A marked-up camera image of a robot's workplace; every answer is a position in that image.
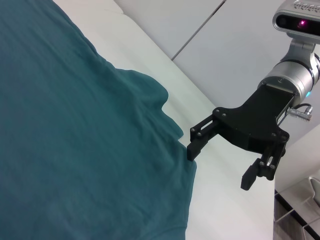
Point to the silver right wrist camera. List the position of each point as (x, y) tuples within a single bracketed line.
[(295, 22)]

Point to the teal blue t-shirt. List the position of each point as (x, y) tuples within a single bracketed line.
[(75, 125)]

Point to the white metal frame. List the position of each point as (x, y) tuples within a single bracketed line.
[(297, 212)]

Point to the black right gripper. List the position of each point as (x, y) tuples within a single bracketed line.
[(250, 125)]

